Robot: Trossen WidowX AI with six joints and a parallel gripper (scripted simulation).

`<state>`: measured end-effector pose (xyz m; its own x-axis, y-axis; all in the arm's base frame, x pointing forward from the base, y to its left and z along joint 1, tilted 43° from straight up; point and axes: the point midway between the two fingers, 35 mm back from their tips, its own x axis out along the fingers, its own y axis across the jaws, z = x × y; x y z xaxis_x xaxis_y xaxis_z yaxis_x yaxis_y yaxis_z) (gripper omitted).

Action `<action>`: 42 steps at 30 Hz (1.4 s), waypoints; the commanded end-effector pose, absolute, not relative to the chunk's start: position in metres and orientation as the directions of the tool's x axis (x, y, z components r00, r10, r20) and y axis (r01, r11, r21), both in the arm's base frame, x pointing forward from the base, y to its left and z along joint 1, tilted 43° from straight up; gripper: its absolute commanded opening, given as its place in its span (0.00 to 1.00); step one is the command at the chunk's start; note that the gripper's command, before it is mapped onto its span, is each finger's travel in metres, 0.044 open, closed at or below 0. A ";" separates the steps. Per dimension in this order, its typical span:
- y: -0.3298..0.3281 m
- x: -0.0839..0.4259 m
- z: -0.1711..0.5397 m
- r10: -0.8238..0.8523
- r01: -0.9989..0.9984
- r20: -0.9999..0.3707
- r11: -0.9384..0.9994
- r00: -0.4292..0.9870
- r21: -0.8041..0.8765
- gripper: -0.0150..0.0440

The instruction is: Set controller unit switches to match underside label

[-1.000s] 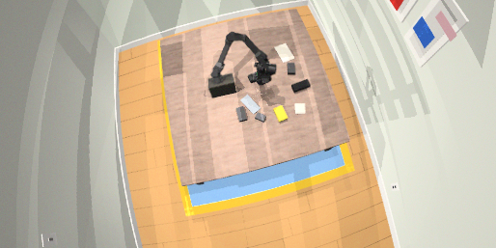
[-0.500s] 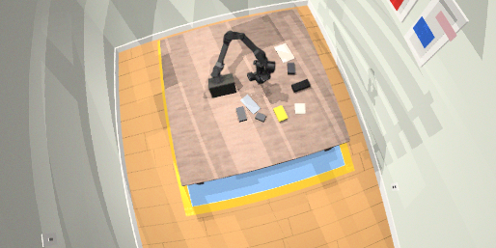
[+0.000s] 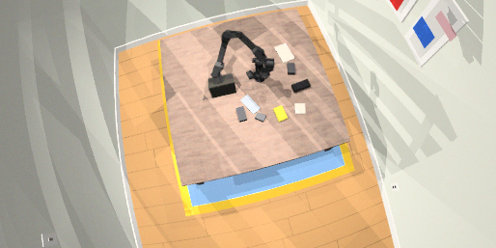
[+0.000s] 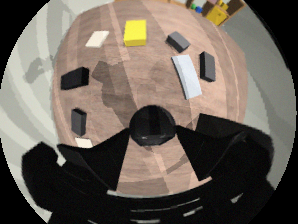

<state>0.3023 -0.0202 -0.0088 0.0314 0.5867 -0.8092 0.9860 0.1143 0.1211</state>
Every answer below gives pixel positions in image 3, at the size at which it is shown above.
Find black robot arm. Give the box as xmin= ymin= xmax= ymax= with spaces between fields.
xmin=211 ymin=30 xmax=274 ymax=84

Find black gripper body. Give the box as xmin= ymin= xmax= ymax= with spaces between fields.
xmin=246 ymin=67 xmax=274 ymax=79

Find white flat sheet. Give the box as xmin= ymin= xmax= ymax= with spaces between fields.
xmin=274 ymin=43 xmax=294 ymax=63

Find yellow block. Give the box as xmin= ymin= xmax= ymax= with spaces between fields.
xmin=273 ymin=105 xmax=287 ymax=123

